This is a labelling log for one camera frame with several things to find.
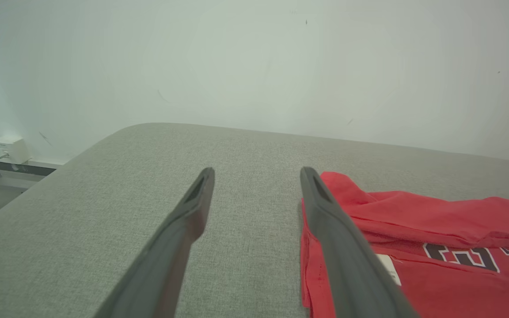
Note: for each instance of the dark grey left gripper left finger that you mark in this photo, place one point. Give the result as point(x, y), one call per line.
point(161, 274)

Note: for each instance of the white wall socket box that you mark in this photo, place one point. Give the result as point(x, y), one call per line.
point(13, 150)

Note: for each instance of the wall baseboard strip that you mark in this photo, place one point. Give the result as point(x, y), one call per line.
point(24, 168)

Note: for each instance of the red basketball jersey white trim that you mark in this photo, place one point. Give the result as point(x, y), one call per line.
point(457, 291)

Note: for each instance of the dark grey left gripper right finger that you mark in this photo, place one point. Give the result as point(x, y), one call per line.
point(356, 274)

